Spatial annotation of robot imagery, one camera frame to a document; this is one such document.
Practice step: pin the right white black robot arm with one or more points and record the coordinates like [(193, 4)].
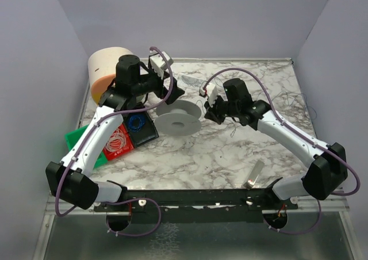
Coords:
[(324, 162)]

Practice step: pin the black plastic bin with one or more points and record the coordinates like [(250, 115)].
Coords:
[(141, 128)]

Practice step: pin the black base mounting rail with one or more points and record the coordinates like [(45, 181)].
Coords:
[(153, 213)]

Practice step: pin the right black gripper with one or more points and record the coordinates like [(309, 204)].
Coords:
[(214, 109)]

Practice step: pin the packaged protractor ruler set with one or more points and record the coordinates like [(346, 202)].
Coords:
[(192, 81)]

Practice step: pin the grey plastic cable spool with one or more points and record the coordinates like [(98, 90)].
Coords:
[(181, 118)]

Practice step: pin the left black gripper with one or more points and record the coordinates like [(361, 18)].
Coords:
[(160, 84)]

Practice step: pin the aluminium extrusion frame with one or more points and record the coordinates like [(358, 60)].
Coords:
[(254, 200)]

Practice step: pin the grey metal clip tool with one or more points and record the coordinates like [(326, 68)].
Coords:
[(253, 175)]

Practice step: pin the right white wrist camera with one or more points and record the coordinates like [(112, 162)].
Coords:
[(210, 92)]

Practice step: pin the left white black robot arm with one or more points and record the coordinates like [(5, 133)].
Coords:
[(69, 179)]

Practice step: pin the green plastic bin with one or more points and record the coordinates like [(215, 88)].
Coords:
[(73, 137)]

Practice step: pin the beige layered cylinder model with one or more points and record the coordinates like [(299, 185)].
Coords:
[(102, 69)]

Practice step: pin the red plastic bin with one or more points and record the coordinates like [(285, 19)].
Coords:
[(118, 144)]

